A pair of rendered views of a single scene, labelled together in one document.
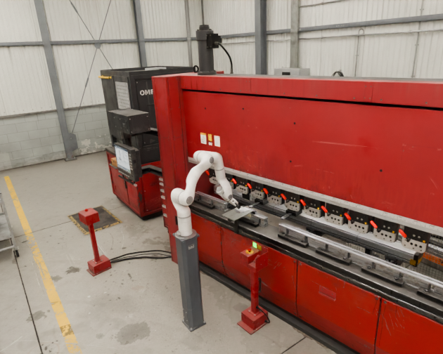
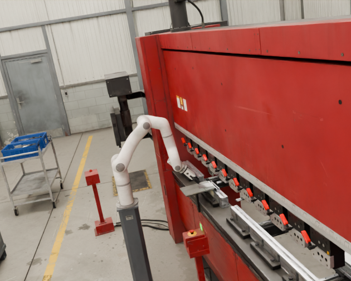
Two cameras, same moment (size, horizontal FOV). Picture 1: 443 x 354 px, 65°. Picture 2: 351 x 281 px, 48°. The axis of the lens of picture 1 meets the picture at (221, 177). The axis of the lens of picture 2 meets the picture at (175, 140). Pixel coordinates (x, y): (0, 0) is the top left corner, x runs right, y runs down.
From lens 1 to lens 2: 1.62 m
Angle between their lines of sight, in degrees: 28
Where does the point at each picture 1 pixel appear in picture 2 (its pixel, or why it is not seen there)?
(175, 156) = not seen: hidden behind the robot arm
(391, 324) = not seen: outside the picture
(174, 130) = (155, 93)
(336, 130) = (247, 92)
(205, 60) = (174, 15)
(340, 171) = (256, 145)
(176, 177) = (159, 143)
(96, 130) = not seen: hidden behind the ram
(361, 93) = (253, 43)
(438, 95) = (306, 41)
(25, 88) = (111, 54)
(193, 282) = (136, 256)
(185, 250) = (123, 220)
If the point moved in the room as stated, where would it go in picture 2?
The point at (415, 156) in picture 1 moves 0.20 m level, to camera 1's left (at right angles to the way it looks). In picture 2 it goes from (304, 129) to (261, 130)
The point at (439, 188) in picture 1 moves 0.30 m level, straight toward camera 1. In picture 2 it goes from (329, 177) to (276, 200)
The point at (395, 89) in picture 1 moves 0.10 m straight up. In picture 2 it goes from (274, 35) to (273, 13)
